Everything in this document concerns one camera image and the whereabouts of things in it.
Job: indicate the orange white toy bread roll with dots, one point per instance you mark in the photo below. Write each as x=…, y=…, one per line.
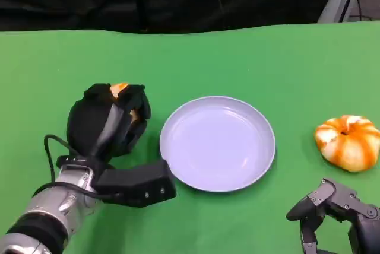
x=350, y=147
x=118, y=88

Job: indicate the green table cloth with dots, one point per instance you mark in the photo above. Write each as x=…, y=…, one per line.
x=207, y=67

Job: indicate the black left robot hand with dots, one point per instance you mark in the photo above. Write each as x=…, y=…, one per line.
x=86, y=123

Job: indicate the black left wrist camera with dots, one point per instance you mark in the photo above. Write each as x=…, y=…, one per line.
x=139, y=182

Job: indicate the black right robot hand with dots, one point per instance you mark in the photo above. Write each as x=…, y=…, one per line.
x=341, y=203

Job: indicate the lilac plate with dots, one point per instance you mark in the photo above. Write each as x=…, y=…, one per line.
x=216, y=144

